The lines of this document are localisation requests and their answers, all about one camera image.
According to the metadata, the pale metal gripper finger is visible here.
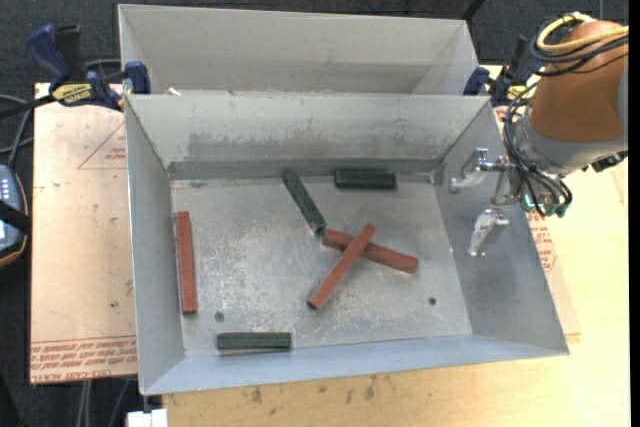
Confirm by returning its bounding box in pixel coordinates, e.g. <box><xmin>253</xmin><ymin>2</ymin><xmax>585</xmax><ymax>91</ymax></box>
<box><xmin>467</xmin><ymin>208</ymin><xmax>512</xmax><ymax>258</ymax></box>
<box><xmin>448</xmin><ymin>147</ymin><xmax>491</xmax><ymax>194</ymax></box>

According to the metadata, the red-brown flat block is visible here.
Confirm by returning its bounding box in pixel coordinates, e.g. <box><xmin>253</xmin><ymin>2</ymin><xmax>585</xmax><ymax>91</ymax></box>
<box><xmin>306</xmin><ymin>222</ymin><xmax>378</xmax><ymax>311</ymax></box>
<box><xmin>174</xmin><ymin>210</ymin><xmax>199</xmax><ymax>316</ymax></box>
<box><xmin>321</xmin><ymin>228</ymin><xmax>420</xmax><ymax>275</ymax></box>

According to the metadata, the dark green flat block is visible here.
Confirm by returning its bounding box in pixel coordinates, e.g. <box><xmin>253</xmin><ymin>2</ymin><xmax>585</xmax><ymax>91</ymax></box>
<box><xmin>282</xmin><ymin>172</ymin><xmax>328</xmax><ymax>237</ymax></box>
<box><xmin>333</xmin><ymin>169</ymin><xmax>398</xmax><ymax>191</ymax></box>
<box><xmin>215</xmin><ymin>330</ymin><xmax>294</xmax><ymax>353</ymax></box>

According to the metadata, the grey metal bin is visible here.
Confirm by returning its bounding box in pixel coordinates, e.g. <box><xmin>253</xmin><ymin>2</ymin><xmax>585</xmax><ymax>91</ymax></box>
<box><xmin>117</xmin><ymin>3</ymin><xmax>571</xmax><ymax>397</ymax></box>

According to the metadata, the brown cardboard board, red print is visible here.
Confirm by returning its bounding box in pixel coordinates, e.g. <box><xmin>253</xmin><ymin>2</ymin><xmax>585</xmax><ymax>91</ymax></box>
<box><xmin>29</xmin><ymin>82</ymin><xmax>584</xmax><ymax>386</ymax></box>

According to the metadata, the black cylinder on white bracket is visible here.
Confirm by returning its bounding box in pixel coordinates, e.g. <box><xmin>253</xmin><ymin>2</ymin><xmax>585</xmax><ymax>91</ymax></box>
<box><xmin>591</xmin><ymin>151</ymin><xmax>628</xmax><ymax>174</ymax></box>

